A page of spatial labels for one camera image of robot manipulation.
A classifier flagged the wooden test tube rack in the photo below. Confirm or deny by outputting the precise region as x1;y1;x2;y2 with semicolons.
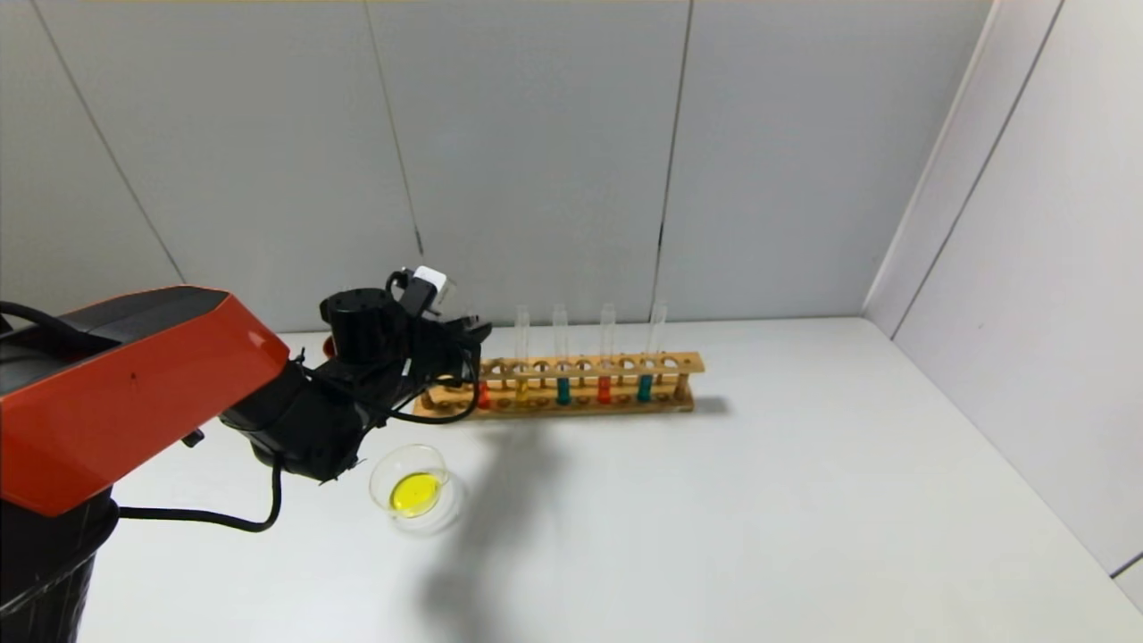
413;353;706;421

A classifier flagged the red pigment glass test tube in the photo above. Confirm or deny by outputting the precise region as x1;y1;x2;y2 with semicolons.
597;305;617;405
466;306;492;411

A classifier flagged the thin black camera cable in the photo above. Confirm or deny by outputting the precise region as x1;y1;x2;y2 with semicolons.
295;350;484;426

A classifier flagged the teal pigment glass test tube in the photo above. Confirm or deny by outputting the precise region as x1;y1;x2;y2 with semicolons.
637;302;669;404
553;305;572;407

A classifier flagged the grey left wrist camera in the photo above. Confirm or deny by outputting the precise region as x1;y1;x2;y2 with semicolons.
397;266;454;319

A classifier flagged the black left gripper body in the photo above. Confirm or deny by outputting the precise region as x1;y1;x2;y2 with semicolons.
401;323;481;387

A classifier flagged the yellow pigment glass test tube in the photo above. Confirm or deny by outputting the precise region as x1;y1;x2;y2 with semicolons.
514;305;532;408

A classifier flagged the clear glass dish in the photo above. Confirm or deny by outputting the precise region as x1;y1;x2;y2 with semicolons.
370;444;468;535

